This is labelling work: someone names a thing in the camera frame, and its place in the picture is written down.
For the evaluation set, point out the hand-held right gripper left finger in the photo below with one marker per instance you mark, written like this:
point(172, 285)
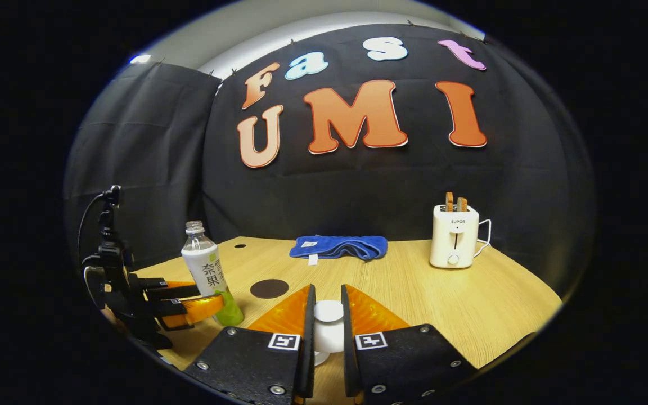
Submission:
point(307, 360)

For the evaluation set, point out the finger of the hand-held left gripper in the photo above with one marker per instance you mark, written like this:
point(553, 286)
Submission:
point(172, 291)
point(200, 308)

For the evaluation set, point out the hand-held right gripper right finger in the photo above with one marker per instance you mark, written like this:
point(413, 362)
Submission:
point(349, 365)

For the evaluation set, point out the white teacup lid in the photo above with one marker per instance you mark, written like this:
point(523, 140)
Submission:
point(328, 323)

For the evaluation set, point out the clear water bottle white label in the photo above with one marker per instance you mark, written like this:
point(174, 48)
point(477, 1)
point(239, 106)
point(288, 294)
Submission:
point(206, 264)

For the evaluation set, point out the dark round coaster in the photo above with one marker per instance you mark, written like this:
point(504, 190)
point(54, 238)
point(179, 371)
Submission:
point(269, 288)

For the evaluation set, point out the blue towel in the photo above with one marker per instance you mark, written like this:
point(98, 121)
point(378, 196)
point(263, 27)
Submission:
point(346, 246)

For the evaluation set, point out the white toaster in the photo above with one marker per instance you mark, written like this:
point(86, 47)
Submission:
point(453, 236)

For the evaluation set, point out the toasted bread slice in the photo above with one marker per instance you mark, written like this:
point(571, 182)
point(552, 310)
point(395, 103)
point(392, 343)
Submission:
point(449, 201)
point(462, 204)

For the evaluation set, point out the small ceiling light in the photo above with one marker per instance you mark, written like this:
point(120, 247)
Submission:
point(141, 58)

